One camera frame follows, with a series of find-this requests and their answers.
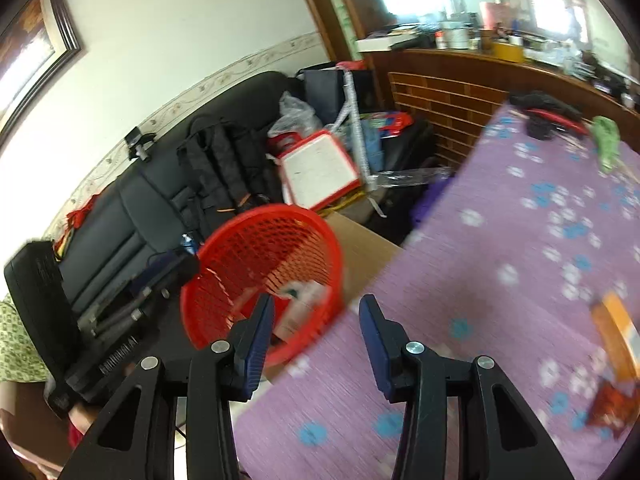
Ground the large cardboard box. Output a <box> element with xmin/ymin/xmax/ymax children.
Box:
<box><xmin>265</xmin><ymin>210</ymin><xmax>403</xmax><ymax>386</ymax></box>

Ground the black paper bag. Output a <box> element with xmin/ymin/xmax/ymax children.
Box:
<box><xmin>300</xmin><ymin>67</ymin><xmax>351</xmax><ymax>126</ymax></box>

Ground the dark framed picture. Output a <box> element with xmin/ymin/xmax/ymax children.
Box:
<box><xmin>0</xmin><ymin>0</ymin><xmax>83</xmax><ymax>126</ymax></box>

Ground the black textured panel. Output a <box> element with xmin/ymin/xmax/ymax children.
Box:
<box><xmin>4</xmin><ymin>240</ymin><xmax>83</xmax><ymax>391</ymax></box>

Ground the brown paper box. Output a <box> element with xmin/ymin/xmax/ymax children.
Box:
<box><xmin>590</xmin><ymin>291</ymin><xmax>640</xmax><ymax>386</ymax></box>

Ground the reddish brown snack wrapper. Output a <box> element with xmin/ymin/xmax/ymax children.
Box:
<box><xmin>585</xmin><ymin>380</ymin><xmax>636</xmax><ymax>441</ymax></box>

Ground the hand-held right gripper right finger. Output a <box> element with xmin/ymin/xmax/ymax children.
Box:
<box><xmin>359</xmin><ymin>294</ymin><xmax>576</xmax><ymax>480</ymax></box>

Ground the red plastic basket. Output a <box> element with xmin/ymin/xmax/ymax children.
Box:
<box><xmin>180</xmin><ymin>203</ymin><xmax>346</xmax><ymax>367</ymax></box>

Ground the green cloth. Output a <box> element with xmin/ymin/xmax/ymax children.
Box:
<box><xmin>592</xmin><ymin>116</ymin><xmax>621</xmax><ymax>173</ymax></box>

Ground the black sofa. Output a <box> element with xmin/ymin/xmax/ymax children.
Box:
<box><xmin>45</xmin><ymin>71</ymin><xmax>301</xmax><ymax>311</ymax></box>

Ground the black backpack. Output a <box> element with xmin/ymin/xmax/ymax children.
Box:
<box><xmin>176</xmin><ymin>117</ymin><xmax>286</xmax><ymax>231</ymax></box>

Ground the red-framed white board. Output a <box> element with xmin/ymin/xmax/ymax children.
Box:
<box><xmin>277</xmin><ymin>129</ymin><xmax>363</xmax><ymax>211</ymax></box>

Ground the green floral garment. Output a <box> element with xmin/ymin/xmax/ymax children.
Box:
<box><xmin>0</xmin><ymin>292</ymin><xmax>51</xmax><ymax>383</ymax></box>

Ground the white lattice strip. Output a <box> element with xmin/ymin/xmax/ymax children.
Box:
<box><xmin>342</xmin><ymin>67</ymin><xmax>386</xmax><ymax>216</ymax></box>

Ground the clear plastic bag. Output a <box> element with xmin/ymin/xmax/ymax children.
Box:
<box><xmin>267</xmin><ymin>91</ymin><xmax>323</xmax><ymax>141</ymax></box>

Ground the black and red tool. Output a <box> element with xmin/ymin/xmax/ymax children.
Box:
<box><xmin>510</xmin><ymin>91</ymin><xmax>591</xmax><ymax>141</ymax></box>

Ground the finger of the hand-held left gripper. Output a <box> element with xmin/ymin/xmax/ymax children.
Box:
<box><xmin>127</xmin><ymin>247</ymin><xmax>201</xmax><ymax>306</ymax></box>

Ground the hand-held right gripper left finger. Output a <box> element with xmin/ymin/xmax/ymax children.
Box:
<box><xmin>60</xmin><ymin>292</ymin><xmax>277</xmax><ymax>480</ymax></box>

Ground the cluttered wooden counter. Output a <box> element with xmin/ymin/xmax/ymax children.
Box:
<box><xmin>355</xmin><ymin>35</ymin><xmax>640</xmax><ymax>171</ymax></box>

